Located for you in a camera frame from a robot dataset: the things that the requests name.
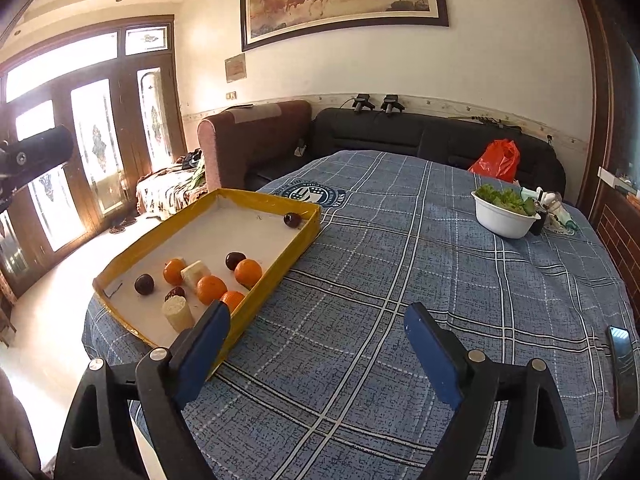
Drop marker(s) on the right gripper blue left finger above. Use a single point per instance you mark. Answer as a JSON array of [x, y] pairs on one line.
[[98, 441]]

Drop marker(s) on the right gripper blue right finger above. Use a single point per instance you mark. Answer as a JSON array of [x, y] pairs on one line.
[[535, 440]]

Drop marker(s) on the dark plum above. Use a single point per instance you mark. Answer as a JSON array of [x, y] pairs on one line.
[[233, 259], [292, 220], [144, 284]]

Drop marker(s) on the red jujube date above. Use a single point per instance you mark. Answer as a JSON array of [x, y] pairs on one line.
[[176, 291]]

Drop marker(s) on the orange mandarin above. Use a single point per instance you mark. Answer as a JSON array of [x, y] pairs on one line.
[[247, 273], [172, 271], [232, 299]]

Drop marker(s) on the orange with green leaf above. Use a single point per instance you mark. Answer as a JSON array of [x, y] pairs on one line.
[[210, 288]]

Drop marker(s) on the wooden glass door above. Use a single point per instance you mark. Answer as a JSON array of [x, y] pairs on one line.
[[113, 85]]

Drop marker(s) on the black smartphone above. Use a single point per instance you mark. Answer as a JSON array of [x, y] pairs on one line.
[[624, 371]]

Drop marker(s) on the patterned blanket seat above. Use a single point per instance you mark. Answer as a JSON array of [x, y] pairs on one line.
[[169, 190]]

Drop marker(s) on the blue plaid tablecloth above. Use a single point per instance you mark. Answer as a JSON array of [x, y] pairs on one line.
[[324, 383]]

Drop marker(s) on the black cup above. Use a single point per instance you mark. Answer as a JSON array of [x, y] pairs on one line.
[[538, 225]]

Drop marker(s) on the white bowl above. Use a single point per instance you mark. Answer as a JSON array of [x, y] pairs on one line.
[[502, 222]]

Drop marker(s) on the yellow cardboard tray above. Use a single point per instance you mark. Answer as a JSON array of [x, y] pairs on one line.
[[222, 221]]

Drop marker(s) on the maroon armchair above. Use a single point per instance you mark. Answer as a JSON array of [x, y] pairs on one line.
[[244, 137]]

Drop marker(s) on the white glove on table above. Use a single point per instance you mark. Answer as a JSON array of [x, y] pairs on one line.
[[558, 220]]

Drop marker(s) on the green lettuce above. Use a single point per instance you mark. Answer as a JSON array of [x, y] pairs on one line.
[[506, 199]]

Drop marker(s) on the red plastic bag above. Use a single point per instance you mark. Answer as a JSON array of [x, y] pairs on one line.
[[500, 161]]

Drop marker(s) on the black sofa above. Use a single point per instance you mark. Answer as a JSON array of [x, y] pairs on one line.
[[453, 142]]

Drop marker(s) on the black gripper on sofa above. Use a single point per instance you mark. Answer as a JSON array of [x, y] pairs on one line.
[[391, 104], [361, 102]]

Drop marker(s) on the wooden cabinet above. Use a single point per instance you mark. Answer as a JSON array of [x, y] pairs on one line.
[[611, 177]]

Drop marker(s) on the small wall plaque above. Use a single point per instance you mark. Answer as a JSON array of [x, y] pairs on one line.
[[235, 68]]

